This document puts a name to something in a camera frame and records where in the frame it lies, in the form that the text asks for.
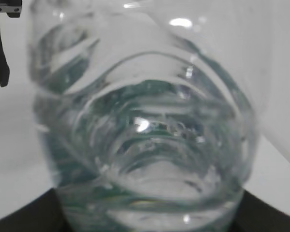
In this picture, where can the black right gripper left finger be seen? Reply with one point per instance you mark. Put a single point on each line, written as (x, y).
(44, 214)

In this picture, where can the clear water bottle green label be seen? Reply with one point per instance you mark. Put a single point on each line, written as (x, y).
(139, 110)

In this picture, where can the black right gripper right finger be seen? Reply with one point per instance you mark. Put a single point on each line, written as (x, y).
(254, 215)

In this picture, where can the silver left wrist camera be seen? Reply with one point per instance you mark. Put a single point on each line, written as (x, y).
(12, 8)

